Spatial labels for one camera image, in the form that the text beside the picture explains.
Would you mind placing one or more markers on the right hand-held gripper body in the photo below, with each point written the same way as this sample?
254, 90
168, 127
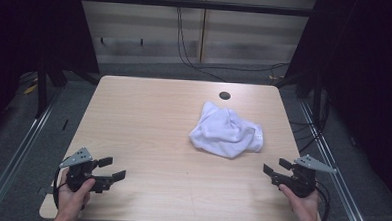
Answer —
302, 182

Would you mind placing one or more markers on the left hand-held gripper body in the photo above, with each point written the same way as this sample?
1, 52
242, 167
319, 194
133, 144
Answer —
81, 175

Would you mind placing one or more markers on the white patterned towel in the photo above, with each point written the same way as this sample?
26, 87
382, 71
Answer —
224, 130

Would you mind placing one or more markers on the person's right hand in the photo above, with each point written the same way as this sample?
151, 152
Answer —
305, 208

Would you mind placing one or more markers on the person's left hand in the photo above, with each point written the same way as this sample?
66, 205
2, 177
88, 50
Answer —
71, 201

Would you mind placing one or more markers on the grey tape strip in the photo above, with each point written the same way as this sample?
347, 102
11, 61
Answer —
45, 190

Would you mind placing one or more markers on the small black floor object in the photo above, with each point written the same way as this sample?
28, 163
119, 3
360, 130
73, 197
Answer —
65, 125

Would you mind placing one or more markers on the black round table grommet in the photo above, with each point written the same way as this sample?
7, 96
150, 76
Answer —
224, 95

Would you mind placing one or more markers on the yellow floor object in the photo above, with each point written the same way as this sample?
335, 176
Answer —
30, 89

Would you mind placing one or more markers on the black curtain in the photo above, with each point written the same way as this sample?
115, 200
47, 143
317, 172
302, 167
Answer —
30, 26
368, 81

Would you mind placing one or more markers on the black horizontal metal bar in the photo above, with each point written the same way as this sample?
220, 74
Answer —
188, 4

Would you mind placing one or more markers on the aluminium floor rail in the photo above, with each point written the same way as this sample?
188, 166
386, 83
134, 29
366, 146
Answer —
18, 149
332, 159

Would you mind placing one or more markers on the black metal stand post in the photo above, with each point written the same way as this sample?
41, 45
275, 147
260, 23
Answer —
41, 90
317, 99

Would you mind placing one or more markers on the small black wall hook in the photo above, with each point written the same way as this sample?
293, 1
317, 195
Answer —
102, 40
141, 41

